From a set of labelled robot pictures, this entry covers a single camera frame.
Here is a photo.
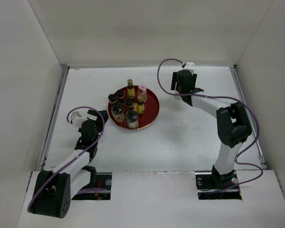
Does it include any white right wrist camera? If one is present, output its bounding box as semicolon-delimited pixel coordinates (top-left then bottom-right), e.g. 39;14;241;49
182;62;195;74

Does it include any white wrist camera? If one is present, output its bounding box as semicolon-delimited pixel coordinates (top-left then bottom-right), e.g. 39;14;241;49
182;62;195;74
70;111;88;128

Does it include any round red lacquer tray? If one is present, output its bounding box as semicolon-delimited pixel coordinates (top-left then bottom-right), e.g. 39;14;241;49
108;85;160;130

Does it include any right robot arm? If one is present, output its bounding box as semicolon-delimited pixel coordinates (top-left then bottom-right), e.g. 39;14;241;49
171;69;252;190

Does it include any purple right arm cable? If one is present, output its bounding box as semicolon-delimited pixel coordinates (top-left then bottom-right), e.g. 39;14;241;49
156;58;263;195

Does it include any black knob lid glass jar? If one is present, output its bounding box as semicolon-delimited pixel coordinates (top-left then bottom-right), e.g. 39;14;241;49
111;103;125;123
125;110;139;129

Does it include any black cap spice bottle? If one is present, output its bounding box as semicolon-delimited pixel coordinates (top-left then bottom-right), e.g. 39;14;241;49
108;94;117;105
124;98;133;110
116;89;124;105

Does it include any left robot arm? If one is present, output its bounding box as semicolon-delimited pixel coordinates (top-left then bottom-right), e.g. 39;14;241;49
27;108;111;219

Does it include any pink lid glass jar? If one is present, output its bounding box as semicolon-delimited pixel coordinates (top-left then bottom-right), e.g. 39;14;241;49
138;85;148;102

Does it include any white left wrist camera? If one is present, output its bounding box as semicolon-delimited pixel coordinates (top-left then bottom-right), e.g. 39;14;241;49
70;111;88;128

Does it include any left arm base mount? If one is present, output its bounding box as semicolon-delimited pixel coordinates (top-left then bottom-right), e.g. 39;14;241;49
72;172;113;201

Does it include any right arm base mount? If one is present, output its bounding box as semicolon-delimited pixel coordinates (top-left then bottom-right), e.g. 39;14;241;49
195;171;242;200

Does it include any yellow label oil bottle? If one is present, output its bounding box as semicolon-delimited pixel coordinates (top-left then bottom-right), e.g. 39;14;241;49
127;79;135;99
137;95;145;114

